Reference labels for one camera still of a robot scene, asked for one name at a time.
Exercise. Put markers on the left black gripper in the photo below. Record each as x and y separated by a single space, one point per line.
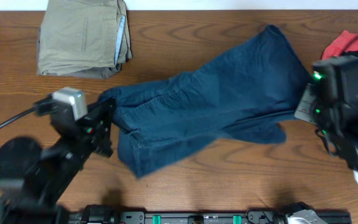
92 135

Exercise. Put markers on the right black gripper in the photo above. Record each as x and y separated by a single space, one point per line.
306 111

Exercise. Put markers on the dark blue denim shorts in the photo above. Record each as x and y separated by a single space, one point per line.
242 94

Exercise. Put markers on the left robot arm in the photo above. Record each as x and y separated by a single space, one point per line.
32 179

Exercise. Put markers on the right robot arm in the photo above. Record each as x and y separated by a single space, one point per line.
331 103

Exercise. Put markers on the red garment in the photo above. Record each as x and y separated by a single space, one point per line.
336 47

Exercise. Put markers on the folded khaki trousers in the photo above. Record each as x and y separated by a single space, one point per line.
83 38

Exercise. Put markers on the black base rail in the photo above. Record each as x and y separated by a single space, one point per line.
292 213

